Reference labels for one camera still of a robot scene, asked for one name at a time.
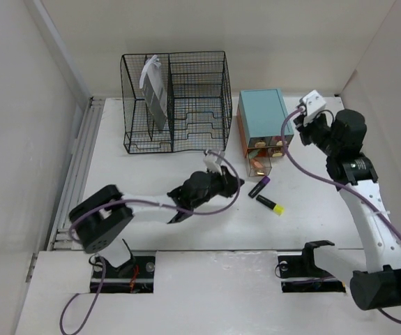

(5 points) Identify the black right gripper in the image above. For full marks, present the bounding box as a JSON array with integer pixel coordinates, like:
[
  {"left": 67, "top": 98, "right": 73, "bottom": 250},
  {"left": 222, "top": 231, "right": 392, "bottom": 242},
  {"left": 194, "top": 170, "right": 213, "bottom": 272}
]
[{"left": 292, "top": 110, "right": 339, "bottom": 156}]

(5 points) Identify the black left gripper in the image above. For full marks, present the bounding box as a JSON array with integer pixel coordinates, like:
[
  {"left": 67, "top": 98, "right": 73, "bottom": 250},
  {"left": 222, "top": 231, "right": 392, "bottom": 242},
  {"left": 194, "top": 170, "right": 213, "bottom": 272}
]
[{"left": 191, "top": 164, "right": 243, "bottom": 209}]

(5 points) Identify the orange highlighter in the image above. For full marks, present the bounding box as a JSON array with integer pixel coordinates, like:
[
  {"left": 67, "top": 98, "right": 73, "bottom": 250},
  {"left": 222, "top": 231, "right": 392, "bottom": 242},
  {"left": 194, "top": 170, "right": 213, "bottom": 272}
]
[{"left": 250, "top": 158, "right": 266, "bottom": 175}]

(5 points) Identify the purple cap black highlighter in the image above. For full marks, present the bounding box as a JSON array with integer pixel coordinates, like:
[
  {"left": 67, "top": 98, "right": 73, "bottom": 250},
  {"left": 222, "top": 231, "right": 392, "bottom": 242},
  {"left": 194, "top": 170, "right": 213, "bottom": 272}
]
[{"left": 248, "top": 176, "right": 271, "bottom": 198}]

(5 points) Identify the clear plastic drawer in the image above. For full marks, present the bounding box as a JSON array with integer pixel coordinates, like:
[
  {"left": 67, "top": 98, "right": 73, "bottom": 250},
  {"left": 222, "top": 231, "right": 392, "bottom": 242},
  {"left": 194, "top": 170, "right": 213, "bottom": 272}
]
[
  {"left": 270, "top": 134, "right": 294, "bottom": 147},
  {"left": 267, "top": 146, "right": 285, "bottom": 158},
  {"left": 247, "top": 148, "right": 272, "bottom": 177},
  {"left": 248, "top": 137, "right": 271, "bottom": 148}
]

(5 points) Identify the yellow cap black highlighter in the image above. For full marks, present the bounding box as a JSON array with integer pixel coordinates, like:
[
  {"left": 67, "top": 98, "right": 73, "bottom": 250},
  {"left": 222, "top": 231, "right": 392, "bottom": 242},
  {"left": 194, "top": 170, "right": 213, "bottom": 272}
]
[{"left": 256, "top": 195, "right": 285, "bottom": 216}]

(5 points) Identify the grey paper swatch booklet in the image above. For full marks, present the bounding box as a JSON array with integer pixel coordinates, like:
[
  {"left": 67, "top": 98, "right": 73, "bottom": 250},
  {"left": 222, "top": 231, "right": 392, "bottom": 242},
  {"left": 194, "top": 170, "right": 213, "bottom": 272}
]
[{"left": 139, "top": 54, "right": 167, "bottom": 131}]

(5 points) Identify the green highlighter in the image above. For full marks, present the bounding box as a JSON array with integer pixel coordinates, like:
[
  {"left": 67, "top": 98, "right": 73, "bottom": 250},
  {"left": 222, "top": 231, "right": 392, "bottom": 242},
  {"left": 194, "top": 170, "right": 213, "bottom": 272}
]
[{"left": 248, "top": 149, "right": 260, "bottom": 158}]

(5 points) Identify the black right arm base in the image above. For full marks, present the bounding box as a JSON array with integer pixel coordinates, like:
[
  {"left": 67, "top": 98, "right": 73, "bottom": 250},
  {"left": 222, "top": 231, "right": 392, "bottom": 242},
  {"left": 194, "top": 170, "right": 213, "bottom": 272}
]
[{"left": 275, "top": 240, "right": 346, "bottom": 293}]

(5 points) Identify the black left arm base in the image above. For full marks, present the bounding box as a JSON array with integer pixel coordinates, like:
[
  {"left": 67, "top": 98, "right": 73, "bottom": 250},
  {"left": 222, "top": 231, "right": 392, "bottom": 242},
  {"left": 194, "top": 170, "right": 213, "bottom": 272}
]
[{"left": 89, "top": 240, "right": 156, "bottom": 294}]

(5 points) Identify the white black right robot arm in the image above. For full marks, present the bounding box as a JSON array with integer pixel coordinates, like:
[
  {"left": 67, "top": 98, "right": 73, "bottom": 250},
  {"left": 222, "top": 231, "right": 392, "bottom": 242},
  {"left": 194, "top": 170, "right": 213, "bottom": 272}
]
[{"left": 294, "top": 109, "right": 401, "bottom": 311}]

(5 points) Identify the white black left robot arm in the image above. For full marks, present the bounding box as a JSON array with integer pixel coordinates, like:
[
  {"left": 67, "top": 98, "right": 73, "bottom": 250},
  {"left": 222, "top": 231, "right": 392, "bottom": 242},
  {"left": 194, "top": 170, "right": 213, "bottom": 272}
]
[{"left": 68, "top": 165, "right": 245, "bottom": 277}]

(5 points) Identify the teal orange drawer box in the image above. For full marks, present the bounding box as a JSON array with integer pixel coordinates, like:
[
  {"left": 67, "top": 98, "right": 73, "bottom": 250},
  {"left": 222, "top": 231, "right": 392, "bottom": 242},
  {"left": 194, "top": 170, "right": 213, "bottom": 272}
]
[{"left": 236, "top": 88, "right": 294, "bottom": 157}]

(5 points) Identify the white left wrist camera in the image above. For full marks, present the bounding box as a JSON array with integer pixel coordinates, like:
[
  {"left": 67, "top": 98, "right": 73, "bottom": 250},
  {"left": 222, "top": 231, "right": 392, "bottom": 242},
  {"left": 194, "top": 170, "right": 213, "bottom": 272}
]
[{"left": 203, "top": 149, "right": 225, "bottom": 174}]

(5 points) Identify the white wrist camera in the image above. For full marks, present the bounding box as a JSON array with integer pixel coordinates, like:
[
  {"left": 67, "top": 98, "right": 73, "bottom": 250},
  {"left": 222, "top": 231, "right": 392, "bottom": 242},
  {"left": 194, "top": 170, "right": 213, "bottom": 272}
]
[
  {"left": 203, "top": 149, "right": 225, "bottom": 174},
  {"left": 298, "top": 89, "right": 326, "bottom": 124}
]

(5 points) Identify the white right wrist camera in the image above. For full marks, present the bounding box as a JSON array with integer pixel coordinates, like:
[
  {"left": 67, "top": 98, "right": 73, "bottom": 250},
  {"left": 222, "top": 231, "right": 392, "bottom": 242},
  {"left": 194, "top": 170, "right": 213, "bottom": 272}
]
[{"left": 298, "top": 89, "right": 326, "bottom": 124}]

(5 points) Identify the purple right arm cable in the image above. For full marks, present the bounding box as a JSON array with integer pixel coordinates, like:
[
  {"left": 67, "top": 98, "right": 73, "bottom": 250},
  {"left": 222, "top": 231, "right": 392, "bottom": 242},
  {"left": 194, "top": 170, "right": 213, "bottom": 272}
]
[{"left": 280, "top": 106, "right": 401, "bottom": 324}]

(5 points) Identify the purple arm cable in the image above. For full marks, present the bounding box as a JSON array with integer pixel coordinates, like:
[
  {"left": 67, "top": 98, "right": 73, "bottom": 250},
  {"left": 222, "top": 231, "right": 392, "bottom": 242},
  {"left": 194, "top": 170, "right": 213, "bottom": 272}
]
[
  {"left": 59, "top": 149, "right": 240, "bottom": 335},
  {"left": 280, "top": 106, "right": 401, "bottom": 324}
]

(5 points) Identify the black wire mesh organizer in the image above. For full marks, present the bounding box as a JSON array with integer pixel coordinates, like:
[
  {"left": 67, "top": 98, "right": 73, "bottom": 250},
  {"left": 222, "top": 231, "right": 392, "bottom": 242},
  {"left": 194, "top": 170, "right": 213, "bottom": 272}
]
[{"left": 120, "top": 51, "right": 232, "bottom": 154}]

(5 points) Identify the aluminium rail left side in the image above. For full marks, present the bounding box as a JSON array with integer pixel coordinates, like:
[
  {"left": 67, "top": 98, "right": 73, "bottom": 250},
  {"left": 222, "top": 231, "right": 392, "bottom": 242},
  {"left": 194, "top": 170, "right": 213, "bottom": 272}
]
[{"left": 45, "top": 97, "right": 105, "bottom": 251}]

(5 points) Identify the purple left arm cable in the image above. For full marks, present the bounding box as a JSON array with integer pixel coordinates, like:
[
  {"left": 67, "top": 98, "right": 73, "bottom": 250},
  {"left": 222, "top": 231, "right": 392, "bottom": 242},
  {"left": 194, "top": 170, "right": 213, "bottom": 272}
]
[{"left": 59, "top": 149, "right": 240, "bottom": 335}]

